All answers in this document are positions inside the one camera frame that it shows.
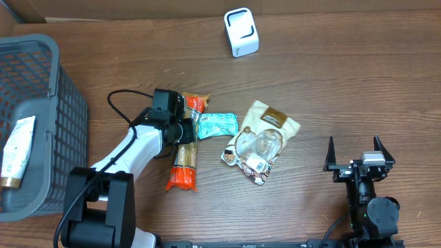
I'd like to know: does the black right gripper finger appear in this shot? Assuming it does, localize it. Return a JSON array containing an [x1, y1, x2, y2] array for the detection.
[[373, 135, 395, 163], [324, 136, 336, 166]]

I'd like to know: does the green teal snack packet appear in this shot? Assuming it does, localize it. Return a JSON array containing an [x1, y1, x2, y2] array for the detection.
[[198, 113, 238, 140]]

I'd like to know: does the red orange spaghetti pack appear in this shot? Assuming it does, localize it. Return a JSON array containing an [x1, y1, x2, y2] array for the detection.
[[165, 92, 209, 192]]

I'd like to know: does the beige brown snack pouch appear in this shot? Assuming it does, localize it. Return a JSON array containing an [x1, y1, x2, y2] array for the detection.
[[221, 101, 300, 185]]

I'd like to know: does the white cream tube gold cap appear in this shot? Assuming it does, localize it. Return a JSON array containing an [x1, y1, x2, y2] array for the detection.
[[1, 116, 35, 189]]

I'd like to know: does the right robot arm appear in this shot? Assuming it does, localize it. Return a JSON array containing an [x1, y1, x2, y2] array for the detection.
[[320, 136, 404, 248]]

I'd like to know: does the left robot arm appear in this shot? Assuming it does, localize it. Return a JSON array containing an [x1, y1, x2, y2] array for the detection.
[[52, 88, 196, 247]]

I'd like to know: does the white barcode scanner box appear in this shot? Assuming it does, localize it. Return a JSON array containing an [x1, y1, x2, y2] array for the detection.
[[224, 8, 259, 58]]

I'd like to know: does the grey plastic shopping basket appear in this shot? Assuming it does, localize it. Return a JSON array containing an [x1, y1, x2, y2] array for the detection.
[[1, 34, 89, 222]]

